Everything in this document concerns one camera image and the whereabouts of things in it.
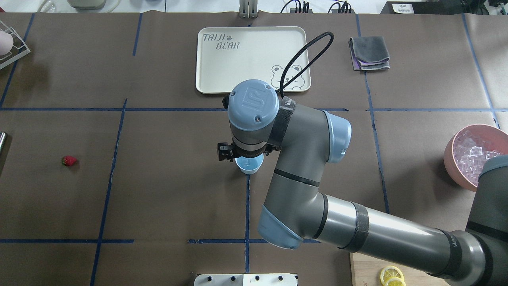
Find wooden cutting board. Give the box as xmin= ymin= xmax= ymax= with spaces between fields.
xmin=350 ymin=252 xmax=448 ymax=286

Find white wire cup rack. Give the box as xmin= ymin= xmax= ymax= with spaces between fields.
xmin=0 ymin=21 xmax=31 ymax=69

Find aluminium frame post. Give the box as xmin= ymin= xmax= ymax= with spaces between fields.
xmin=239 ymin=0 xmax=259 ymax=19

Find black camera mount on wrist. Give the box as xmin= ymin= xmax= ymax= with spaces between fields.
xmin=217 ymin=142 xmax=235 ymax=162

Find lemon slices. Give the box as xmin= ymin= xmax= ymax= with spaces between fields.
xmin=379 ymin=265 xmax=407 ymax=286

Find cream bear serving tray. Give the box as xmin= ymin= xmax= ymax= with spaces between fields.
xmin=195 ymin=27 xmax=312 ymax=94

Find folded grey cloth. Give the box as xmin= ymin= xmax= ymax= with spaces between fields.
xmin=348 ymin=36 xmax=390 ymax=71

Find red strawberry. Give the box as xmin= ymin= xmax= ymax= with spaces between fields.
xmin=61 ymin=155 xmax=78 ymax=167

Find light blue plastic cup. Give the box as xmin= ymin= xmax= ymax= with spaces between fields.
xmin=235 ymin=154 xmax=264 ymax=174

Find pink cup on rack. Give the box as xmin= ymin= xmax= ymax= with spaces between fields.
xmin=0 ymin=30 xmax=14 ymax=56

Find steel muddler black handle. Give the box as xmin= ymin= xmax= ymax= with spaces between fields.
xmin=0 ymin=132 xmax=8 ymax=153

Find pink bowl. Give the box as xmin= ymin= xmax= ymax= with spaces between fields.
xmin=443 ymin=124 xmax=508 ymax=192

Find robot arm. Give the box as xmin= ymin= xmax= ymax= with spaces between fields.
xmin=217 ymin=79 xmax=508 ymax=286

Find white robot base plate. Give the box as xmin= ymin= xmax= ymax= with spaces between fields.
xmin=194 ymin=273 xmax=299 ymax=286

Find clear ice cubes pile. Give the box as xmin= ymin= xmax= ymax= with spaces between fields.
xmin=452 ymin=126 xmax=508 ymax=187

